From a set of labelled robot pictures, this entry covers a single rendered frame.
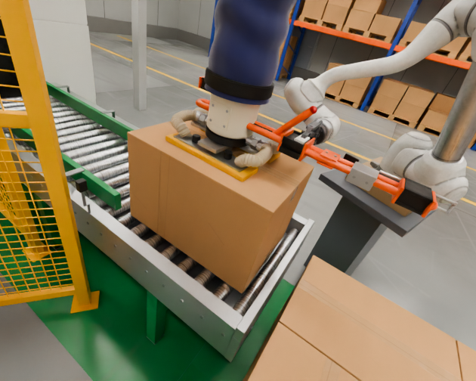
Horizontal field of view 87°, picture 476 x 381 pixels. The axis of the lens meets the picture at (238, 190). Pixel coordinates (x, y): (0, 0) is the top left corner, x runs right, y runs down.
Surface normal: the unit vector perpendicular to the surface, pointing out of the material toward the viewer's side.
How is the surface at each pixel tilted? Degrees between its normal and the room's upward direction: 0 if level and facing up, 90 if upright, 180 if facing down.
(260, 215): 90
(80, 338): 0
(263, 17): 70
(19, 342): 0
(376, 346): 0
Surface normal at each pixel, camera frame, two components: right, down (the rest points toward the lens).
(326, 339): 0.21, -0.80
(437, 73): -0.54, 0.39
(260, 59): 0.37, 0.37
